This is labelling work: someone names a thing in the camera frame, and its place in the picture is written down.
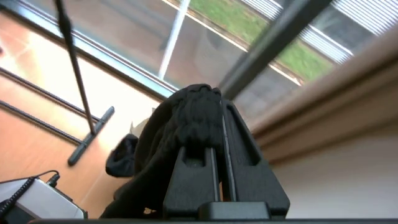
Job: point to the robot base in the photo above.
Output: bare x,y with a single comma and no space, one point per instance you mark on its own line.
46,199

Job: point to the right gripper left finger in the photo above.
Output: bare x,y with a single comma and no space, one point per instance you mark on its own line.
192,180

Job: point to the white laundry basket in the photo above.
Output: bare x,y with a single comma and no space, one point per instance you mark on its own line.
140,127

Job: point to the black shorts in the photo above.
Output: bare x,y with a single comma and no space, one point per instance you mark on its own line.
192,118

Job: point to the black clothes rack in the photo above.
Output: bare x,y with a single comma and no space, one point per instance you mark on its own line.
93,135

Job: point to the beige curtain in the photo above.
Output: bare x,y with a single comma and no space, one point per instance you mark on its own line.
326,109

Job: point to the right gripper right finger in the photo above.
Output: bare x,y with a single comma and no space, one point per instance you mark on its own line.
248,174

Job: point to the heap of clothes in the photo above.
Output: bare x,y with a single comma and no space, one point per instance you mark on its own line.
121,158

